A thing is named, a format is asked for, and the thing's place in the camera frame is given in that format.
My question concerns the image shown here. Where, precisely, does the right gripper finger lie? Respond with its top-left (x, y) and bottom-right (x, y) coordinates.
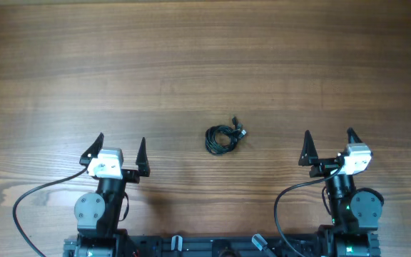
top-left (347, 127), bottom-right (362, 143)
top-left (298, 130), bottom-right (319, 166)

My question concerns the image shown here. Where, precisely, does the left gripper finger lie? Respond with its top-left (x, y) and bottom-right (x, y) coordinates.
top-left (136, 137), bottom-right (151, 177)
top-left (79, 133), bottom-right (104, 166)

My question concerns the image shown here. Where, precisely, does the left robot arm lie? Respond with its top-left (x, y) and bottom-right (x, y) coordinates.
top-left (63, 133), bottom-right (151, 257)

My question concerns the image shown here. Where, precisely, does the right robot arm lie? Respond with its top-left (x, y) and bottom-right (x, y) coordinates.
top-left (298, 128), bottom-right (384, 257)

